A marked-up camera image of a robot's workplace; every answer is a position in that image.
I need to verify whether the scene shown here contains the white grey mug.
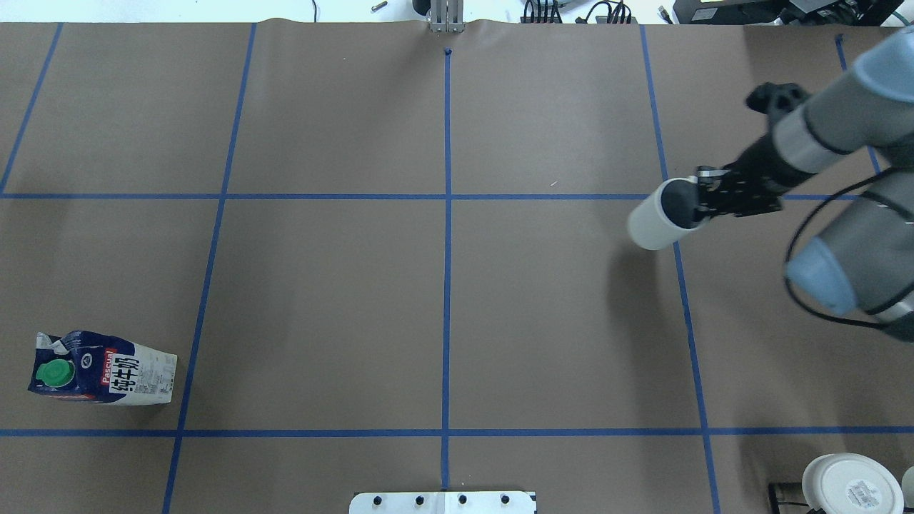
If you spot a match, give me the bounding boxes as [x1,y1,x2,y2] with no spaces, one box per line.
[627,176,705,251]

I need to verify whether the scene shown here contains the blue white milk carton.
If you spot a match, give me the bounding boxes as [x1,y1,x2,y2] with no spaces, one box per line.
[27,330,179,406]

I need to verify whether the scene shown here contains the white mug on rack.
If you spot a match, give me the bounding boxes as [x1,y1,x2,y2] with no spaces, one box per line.
[900,466,914,510]
[800,453,905,513]

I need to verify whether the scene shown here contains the far white mug on rack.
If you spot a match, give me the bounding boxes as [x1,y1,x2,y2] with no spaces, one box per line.
[900,466,914,510]

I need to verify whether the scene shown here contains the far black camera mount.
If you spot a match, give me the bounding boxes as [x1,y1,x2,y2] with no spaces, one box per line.
[745,82,810,120]

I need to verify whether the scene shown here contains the black wire cup rack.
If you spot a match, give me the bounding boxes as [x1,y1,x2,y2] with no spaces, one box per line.
[767,482,813,514]

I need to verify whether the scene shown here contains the aluminium frame post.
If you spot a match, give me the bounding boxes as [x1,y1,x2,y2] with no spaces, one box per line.
[427,0,466,34]

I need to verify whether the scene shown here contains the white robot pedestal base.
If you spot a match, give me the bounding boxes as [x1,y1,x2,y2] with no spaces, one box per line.
[348,490,538,513]

